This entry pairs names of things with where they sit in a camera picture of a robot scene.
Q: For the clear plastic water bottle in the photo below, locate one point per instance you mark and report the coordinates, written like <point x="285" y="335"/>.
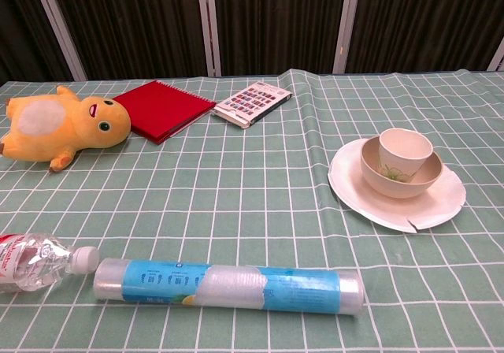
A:
<point x="35" y="260"/>

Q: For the red spiral notebook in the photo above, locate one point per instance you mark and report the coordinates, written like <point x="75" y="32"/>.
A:
<point x="163" y="108"/>

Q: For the yellow plush toy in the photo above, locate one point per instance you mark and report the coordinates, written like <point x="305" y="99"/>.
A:
<point x="82" y="122"/>

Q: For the white box with colourful print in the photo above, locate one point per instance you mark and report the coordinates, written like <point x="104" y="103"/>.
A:
<point x="252" y="101"/>

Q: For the white cup with green print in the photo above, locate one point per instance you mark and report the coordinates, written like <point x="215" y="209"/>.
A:
<point x="405" y="150"/>

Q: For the cream bowl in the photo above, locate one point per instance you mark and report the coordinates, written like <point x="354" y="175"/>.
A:
<point x="384" y="179"/>

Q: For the white partition frame post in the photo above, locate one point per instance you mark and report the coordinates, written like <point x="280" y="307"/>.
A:
<point x="59" y="26"/>
<point x="208" y="26"/>
<point x="346" y="26"/>
<point x="497" y="55"/>

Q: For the green checked tablecloth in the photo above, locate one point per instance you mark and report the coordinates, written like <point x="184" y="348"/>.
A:
<point x="252" y="219"/>

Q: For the white paper plate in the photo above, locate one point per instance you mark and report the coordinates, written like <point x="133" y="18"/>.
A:
<point x="441" y="203"/>

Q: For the plastic wrap roll blue label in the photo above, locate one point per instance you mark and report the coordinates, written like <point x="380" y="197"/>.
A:
<point x="224" y="286"/>

